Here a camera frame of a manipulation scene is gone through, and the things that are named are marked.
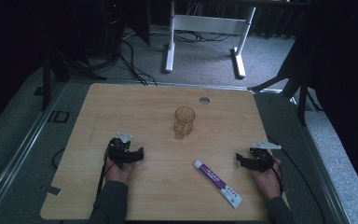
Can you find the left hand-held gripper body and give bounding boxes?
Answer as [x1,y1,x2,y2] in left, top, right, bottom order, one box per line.
[106,131,134,169]

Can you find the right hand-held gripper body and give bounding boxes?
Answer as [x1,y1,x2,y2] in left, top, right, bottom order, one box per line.
[249,139,282,174]

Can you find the person's left hand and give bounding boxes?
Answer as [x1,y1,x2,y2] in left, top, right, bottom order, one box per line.
[103,148,136,185]

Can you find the person's right hand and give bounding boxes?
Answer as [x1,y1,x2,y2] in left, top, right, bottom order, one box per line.
[249,158,283,202]

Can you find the white and purple toothpaste tube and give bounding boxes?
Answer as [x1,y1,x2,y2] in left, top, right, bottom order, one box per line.
[193,159,244,210]

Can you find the clear glass cup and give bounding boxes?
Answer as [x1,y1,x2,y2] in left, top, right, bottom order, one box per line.
[173,105,197,140]

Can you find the grey tape piece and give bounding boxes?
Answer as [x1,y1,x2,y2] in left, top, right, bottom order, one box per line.
[46,185,62,197]

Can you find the black metal stand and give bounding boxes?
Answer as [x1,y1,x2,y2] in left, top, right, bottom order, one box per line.
[247,36,324,127]
[33,31,108,112]

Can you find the dark computer tower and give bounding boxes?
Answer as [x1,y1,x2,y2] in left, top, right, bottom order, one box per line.
[87,0,126,61]

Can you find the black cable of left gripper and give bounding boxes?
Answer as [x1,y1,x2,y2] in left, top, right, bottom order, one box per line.
[95,155,116,200]

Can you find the black rectangular frame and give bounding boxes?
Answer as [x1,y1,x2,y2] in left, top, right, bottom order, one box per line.
[47,109,71,124]

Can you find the black floor cables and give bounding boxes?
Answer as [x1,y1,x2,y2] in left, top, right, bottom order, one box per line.
[117,29,232,87]

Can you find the white desk frame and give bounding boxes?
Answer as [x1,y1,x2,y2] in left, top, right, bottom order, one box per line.
[164,0,257,79]

